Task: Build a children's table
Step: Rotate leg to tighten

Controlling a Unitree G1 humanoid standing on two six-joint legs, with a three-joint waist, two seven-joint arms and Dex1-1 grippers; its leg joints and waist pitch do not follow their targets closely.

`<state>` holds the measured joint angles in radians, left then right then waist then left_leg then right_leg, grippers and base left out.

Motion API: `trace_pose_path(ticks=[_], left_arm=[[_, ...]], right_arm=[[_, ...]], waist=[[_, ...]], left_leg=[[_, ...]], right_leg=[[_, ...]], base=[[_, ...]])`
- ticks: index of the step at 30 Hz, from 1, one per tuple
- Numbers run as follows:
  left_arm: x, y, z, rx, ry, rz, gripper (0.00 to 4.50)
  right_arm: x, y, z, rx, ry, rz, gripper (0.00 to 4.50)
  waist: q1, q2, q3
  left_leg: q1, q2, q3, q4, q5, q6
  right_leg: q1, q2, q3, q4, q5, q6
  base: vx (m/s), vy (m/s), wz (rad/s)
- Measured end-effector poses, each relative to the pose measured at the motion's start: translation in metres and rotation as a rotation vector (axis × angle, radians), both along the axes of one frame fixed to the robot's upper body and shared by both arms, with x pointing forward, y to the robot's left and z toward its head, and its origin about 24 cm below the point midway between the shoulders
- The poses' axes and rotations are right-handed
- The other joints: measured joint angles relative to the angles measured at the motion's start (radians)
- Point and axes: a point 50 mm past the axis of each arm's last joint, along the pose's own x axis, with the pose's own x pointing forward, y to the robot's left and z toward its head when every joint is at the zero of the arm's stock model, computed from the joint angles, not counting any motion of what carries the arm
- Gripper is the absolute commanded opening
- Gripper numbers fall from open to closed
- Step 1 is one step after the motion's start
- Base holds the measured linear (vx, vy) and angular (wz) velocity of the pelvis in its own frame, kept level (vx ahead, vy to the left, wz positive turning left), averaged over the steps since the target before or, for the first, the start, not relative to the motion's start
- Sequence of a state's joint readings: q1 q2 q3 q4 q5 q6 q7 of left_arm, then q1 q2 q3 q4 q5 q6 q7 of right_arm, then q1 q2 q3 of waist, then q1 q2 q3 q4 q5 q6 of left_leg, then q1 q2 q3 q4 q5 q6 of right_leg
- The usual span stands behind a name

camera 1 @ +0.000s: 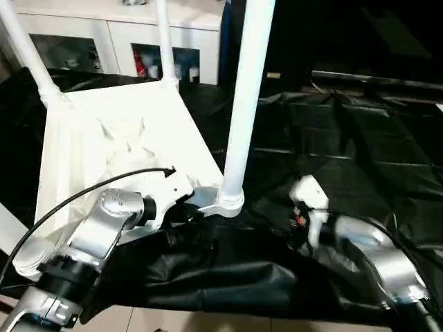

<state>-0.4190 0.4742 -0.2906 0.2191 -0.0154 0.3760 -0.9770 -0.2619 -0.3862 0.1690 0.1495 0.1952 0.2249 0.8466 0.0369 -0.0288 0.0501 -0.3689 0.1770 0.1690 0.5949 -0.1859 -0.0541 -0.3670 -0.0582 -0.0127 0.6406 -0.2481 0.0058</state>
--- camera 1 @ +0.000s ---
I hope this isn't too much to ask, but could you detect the white plastic table top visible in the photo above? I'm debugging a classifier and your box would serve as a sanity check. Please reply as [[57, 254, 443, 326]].
[[12, 77, 245, 279]]

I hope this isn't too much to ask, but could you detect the white plastic table leg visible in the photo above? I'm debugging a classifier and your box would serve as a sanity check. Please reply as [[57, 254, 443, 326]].
[[155, 0, 181, 89], [219, 0, 277, 210], [0, 0, 68, 106], [0, 204, 31, 259]]

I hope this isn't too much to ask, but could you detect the black mat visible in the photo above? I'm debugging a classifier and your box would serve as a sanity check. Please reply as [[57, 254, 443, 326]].
[[0, 66, 443, 326]]

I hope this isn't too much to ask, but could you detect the white cabinet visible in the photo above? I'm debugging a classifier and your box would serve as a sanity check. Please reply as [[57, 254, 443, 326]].
[[0, 0, 229, 85]]

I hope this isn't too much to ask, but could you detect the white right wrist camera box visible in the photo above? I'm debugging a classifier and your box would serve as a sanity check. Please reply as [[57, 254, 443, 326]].
[[287, 174, 330, 244]]

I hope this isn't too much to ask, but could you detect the silver metal rail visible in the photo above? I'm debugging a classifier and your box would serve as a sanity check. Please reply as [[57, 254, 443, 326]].
[[311, 69, 443, 89]]

